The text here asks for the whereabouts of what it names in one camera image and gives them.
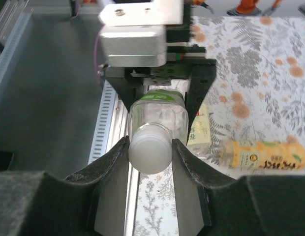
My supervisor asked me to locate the aluminium frame rail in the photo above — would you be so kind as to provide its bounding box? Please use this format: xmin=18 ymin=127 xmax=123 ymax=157
xmin=112 ymin=85 xmax=143 ymax=236

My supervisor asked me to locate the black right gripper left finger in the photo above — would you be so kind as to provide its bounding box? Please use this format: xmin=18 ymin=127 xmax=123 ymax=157
xmin=0 ymin=136 xmax=131 ymax=236

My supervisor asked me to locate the small green label plastic bottle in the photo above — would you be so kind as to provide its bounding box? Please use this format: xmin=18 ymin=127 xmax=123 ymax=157
xmin=127 ymin=88 xmax=190 ymax=148

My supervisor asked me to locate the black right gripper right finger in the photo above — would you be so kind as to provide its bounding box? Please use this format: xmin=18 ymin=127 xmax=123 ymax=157
xmin=171 ymin=138 xmax=305 ymax=236

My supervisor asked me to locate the grey slotted cable duct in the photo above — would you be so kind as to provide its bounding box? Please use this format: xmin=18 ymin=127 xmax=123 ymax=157
xmin=88 ymin=81 xmax=119 ymax=166

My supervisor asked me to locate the pale green tea label bottle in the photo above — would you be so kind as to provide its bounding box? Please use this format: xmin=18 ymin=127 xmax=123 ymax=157
xmin=186 ymin=103 xmax=212 ymax=158

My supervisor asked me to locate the white bottle cap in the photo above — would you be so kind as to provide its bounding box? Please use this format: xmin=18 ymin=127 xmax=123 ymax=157
xmin=127 ymin=124 xmax=173 ymax=175

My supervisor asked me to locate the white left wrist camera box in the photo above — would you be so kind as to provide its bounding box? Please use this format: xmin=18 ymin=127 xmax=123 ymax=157
xmin=97 ymin=0 xmax=185 ymax=67

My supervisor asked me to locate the floral patterned table cover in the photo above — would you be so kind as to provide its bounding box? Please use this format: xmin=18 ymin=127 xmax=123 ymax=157
xmin=137 ymin=14 xmax=305 ymax=236

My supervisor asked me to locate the yellow label plastic bottle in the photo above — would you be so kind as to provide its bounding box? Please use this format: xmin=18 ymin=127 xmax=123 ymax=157
xmin=216 ymin=139 xmax=305 ymax=171

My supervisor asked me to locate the aluminium frame leg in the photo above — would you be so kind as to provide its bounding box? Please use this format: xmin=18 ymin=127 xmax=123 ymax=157
xmin=0 ymin=0 xmax=32 ymax=94

